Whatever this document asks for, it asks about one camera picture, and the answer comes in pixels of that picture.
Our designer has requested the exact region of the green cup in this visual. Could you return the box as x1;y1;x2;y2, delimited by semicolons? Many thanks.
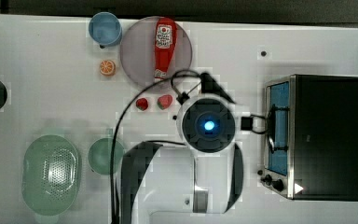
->
88;137;125;175

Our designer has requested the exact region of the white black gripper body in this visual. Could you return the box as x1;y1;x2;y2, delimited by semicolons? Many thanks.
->
200;73;234;104

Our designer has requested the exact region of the green colander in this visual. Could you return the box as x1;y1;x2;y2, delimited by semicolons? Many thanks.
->
21;134;80;217

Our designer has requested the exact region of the large red strawberry toy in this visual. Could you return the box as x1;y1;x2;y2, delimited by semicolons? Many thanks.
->
158;94;172;110

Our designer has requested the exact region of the blue cup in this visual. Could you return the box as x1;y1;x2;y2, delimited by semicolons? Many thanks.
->
89;12;122;48

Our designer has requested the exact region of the small red strawberry toy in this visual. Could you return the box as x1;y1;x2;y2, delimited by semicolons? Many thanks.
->
136;98;148;111

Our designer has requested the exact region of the red ketchup bottle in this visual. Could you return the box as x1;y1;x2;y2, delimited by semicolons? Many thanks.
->
154;17;177;81

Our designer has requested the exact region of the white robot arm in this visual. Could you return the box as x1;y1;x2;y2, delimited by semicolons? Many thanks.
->
111;73;243;224

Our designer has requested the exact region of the grey round plate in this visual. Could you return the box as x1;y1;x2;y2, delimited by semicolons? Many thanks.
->
120;16;192;90

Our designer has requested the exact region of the black toaster oven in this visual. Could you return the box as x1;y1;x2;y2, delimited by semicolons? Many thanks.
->
259;75;358;202

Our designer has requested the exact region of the black cable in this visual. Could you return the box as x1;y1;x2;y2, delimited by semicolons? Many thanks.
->
109;69;205;224

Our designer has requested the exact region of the orange slice toy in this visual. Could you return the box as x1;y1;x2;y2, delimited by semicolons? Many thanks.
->
100;60;117;77

